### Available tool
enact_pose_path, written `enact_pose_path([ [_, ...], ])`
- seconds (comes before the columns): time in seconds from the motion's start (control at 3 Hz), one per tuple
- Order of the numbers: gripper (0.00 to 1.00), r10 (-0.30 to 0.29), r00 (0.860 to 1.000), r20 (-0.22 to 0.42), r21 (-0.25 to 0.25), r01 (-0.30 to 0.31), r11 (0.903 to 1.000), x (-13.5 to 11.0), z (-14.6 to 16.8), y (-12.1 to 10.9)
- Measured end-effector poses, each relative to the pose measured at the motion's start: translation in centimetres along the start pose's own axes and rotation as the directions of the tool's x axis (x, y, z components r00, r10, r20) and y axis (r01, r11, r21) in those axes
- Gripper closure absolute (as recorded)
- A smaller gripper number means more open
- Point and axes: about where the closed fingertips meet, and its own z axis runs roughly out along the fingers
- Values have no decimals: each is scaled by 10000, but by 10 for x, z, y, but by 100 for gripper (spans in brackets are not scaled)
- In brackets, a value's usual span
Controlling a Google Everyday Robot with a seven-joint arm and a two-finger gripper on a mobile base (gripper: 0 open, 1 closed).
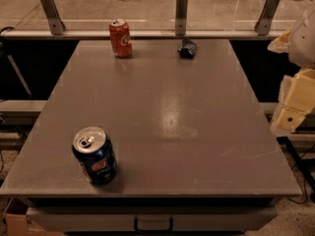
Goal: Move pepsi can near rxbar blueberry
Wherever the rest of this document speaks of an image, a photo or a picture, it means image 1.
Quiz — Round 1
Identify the metal rail bracket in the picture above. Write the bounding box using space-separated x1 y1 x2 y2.
174 0 188 35
39 0 65 35
254 0 281 35

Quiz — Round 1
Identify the left metal rail bracket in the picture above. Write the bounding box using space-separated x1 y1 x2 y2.
39 0 65 35

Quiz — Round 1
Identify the dark blue rxbar wrapper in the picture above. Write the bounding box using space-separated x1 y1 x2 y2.
178 38 197 59

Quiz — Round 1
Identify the orange soda can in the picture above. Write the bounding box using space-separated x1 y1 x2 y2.
109 19 132 58

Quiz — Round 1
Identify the right metal rail bracket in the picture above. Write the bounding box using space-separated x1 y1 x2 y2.
254 0 281 35

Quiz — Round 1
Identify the cardboard box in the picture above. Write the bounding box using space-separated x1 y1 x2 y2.
4 199 64 236

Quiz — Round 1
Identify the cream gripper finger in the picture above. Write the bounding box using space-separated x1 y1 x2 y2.
268 28 292 53
270 68 315 137

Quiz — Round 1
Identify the middle metal rail bracket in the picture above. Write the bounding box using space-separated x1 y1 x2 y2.
174 0 188 35

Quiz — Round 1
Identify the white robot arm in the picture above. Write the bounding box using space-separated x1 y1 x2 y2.
268 9 315 137

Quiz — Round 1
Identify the horizontal metal rail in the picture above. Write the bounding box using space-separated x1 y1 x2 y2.
1 29 284 39

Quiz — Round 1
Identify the grey drawer with black handle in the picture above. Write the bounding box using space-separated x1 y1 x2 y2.
27 206 278 233

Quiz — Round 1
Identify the black stand leg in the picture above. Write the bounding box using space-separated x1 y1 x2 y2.
282 137 315 203

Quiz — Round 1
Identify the blue pepsi can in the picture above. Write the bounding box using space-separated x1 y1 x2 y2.
72 127 117 185

